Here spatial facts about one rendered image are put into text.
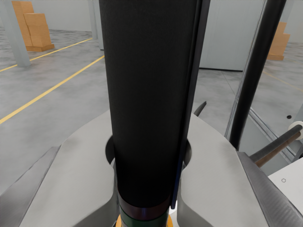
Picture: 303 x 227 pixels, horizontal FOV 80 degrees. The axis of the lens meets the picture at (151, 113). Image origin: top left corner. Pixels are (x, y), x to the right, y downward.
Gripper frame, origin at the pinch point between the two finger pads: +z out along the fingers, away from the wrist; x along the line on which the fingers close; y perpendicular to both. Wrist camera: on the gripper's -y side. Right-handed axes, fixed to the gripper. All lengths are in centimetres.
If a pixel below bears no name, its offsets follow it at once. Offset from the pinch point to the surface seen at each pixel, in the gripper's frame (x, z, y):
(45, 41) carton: -405, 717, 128
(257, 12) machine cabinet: 259, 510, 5
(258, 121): 70, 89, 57
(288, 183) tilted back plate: 34.2, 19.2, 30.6
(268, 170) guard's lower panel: 70, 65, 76
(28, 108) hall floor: -213, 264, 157
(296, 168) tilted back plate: 37, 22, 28
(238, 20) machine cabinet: 218, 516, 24
